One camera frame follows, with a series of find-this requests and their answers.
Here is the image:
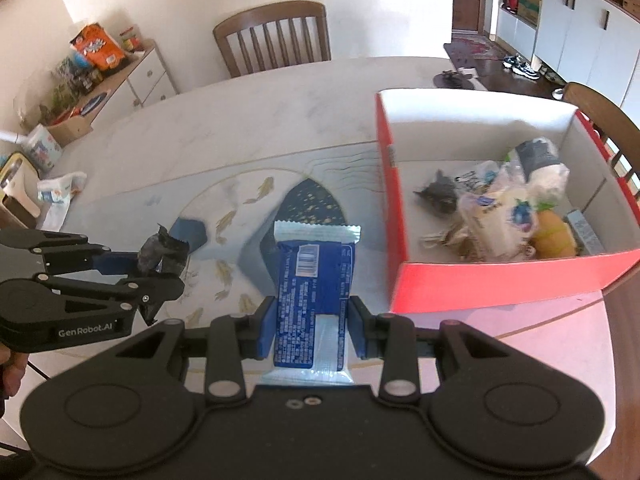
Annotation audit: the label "wooden chair behind box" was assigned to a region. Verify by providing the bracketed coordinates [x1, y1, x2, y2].
[562, 81, 639, 183]

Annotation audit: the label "white cabinet row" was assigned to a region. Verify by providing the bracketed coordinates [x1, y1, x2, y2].
[497, 0, 639, 122]

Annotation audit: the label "white low side cabinet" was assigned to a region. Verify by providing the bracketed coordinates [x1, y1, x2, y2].
[47, 39, 178, 146]

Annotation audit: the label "red cardboard shoe box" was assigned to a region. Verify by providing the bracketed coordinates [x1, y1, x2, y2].
[376, 89, 639, 314]

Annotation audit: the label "wooden chair at left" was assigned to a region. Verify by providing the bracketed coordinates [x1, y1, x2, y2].
[213, 0, 332, 78]

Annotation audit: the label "blue white snack packet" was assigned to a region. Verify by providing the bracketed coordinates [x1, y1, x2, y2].
[271, 221, 361, 386]

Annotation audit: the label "blueberry bread package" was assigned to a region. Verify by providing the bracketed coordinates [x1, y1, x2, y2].
[458, 185, 538, 263]

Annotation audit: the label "white grey tissue pack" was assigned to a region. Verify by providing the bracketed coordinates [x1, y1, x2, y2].
[506, 138, 570, 211]

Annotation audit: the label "black snack packet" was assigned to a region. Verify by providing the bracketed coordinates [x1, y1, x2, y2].
[413, 169, 458, 217]

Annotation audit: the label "pair of sneakers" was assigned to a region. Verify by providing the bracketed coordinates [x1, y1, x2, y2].
[502, 54, 541, 81]

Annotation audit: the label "orange snack bag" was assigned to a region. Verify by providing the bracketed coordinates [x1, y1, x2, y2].
[70, 23, 128, 73]

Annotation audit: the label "black phone stand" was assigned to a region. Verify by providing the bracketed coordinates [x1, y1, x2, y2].
[433, 70, 475, 90]

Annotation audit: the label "person's left hand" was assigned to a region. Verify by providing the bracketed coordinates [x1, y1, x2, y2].
[0, 344, 29, 414]

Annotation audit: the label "small white carton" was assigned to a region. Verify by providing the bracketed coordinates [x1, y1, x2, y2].
[564, 209, 605, 256]

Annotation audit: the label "yellow plush toy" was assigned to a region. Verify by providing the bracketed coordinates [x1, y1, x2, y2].
[530, 209, 577, 260]

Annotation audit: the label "clear bag dark contents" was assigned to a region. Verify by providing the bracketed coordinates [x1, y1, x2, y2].
[137, 226, 190, 276]

